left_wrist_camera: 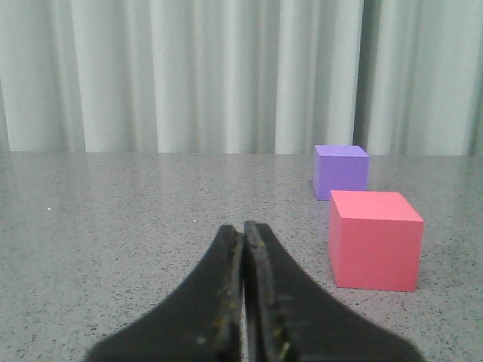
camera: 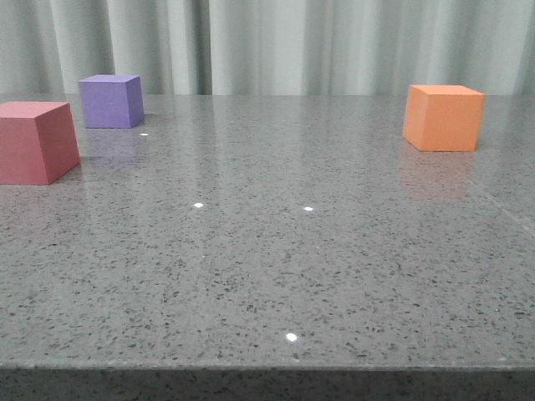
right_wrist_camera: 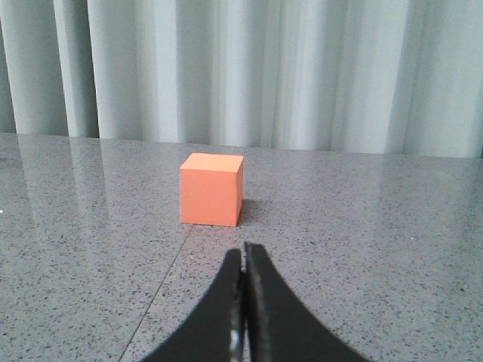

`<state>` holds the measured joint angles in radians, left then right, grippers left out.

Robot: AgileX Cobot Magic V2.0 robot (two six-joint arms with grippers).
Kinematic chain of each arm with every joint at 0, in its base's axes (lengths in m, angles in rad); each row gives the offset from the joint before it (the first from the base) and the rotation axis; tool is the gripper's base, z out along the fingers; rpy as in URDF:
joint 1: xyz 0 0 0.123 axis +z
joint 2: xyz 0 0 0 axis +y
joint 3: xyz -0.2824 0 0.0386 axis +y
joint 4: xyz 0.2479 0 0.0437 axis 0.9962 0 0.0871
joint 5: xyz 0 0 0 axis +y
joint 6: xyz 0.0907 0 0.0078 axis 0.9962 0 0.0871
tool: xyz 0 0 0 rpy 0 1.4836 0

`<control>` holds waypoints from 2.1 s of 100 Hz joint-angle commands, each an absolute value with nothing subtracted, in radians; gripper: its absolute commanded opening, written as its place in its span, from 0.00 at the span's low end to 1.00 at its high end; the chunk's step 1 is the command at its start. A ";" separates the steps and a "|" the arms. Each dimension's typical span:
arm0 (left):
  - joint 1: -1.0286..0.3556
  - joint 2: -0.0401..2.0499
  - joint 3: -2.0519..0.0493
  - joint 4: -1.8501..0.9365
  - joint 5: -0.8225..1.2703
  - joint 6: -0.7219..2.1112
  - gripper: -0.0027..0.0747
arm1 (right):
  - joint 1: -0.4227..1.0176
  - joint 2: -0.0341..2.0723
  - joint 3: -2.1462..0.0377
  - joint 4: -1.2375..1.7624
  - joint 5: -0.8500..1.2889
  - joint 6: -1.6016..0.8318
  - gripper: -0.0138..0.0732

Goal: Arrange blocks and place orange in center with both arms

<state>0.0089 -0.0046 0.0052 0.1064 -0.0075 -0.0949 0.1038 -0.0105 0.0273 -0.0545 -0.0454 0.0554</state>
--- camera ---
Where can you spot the orange foam cube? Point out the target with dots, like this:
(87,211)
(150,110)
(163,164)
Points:
(442,117)

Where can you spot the pale green pleated curtain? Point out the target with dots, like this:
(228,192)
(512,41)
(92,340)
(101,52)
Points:
(269,47)

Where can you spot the purple foam cube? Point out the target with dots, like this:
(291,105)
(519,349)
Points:
(112,100)

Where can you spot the red foam cube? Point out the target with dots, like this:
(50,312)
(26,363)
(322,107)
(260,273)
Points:
(38,142)

